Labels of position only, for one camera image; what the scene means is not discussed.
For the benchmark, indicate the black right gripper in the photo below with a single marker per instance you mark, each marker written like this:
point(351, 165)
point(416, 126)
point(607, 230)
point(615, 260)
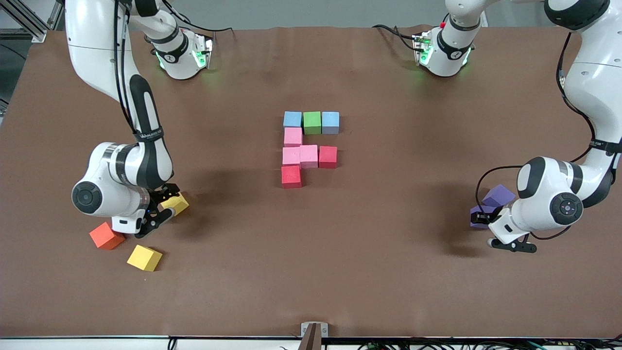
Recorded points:
point(158, 200)

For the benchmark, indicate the purple foam cube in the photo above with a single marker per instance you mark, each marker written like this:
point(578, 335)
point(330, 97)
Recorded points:
point(498, 194)
point(476, 225)

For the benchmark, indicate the yellow foam cube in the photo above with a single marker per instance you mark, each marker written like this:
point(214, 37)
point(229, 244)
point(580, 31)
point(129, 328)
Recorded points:
point(144, 256)
point(179, 204)

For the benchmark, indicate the red foam cube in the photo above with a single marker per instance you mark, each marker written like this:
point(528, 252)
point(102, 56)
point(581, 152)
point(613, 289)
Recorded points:
point(291, 176)
point(328, 156)

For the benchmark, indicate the pink foam cube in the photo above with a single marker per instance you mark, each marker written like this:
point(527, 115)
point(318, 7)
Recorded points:
point(293, 136)
point(309, 156)
point(290, 155)

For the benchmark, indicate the blue foam cube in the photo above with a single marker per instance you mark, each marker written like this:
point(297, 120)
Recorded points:
point(330, 122)
point(292, 119)

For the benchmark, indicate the green foam cube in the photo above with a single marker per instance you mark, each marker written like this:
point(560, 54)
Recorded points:
point(312, 122)

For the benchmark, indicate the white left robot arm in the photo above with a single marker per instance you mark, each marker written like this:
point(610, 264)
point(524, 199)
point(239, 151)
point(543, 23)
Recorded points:
point(597, 73)

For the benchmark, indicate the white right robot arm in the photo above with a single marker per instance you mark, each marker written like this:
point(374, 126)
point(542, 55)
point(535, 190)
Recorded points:
point(97, 48)

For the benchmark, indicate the orange foam cube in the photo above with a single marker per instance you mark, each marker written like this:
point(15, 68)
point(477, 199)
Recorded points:
point(106, 236)

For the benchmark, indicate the brown table mat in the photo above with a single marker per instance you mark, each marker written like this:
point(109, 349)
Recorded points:
point(272, 282)

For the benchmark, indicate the aluminium frame post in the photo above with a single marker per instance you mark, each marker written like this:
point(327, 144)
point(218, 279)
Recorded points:
point(39, 35)

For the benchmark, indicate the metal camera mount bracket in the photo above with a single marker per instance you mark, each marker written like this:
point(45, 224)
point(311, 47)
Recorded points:
point(314, 338)

